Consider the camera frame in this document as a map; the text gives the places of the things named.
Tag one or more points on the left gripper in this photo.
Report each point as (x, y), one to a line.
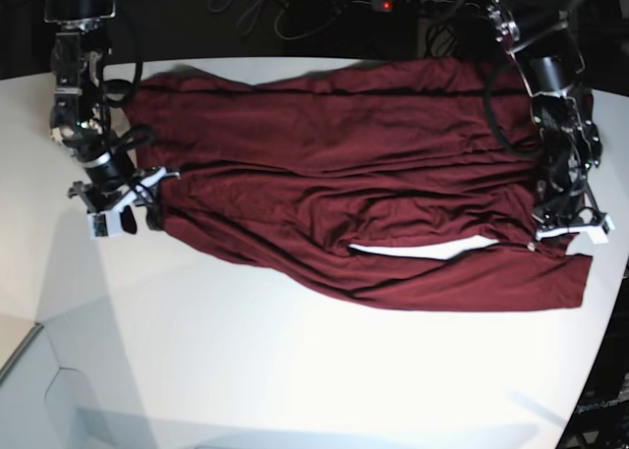
(565, 214)

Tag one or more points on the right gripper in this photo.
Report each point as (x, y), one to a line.
(116, 184)

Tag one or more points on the dark red t-shirt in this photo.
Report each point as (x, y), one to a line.
(380, 186)

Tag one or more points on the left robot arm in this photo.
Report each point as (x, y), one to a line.
(539, 43)

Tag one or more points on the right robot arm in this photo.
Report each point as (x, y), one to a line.
(81, 120)

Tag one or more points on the black power strip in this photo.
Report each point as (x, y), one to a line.
(431, 9)

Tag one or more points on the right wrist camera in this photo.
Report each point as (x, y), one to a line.
(104, 224)

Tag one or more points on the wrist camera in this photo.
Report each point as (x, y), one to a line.
(598, 231)
(104, 224)

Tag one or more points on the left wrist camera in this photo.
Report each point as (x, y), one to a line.
(598, 231)

